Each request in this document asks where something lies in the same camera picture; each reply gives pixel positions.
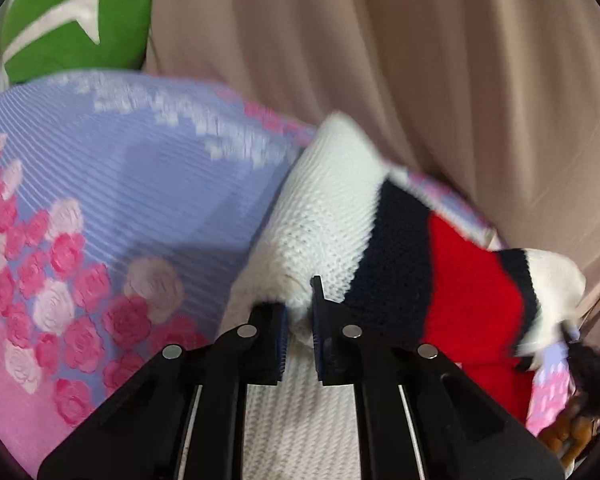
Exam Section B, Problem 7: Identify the beige curtain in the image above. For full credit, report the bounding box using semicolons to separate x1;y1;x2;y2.
144;0;600;333

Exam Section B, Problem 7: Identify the black fuzzy object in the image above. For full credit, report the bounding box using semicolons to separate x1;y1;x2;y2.
564;324;600;418

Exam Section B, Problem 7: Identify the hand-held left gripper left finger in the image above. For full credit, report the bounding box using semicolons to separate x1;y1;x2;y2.
37;302;290;480

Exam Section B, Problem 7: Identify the white navy red knit sweater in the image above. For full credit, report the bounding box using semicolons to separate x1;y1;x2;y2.
215;112;588;480

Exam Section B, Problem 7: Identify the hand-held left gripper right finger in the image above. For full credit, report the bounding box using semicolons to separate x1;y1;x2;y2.
311;275;566;480

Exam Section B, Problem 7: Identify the brown object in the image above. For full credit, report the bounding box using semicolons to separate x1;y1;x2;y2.
537;399;597;472

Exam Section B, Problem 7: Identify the green pillow with white mark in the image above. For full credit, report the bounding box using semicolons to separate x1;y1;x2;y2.
0;0;155;86

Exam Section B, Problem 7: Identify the pink blue floral bed sheet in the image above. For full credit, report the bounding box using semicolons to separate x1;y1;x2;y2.
0;70;578;480

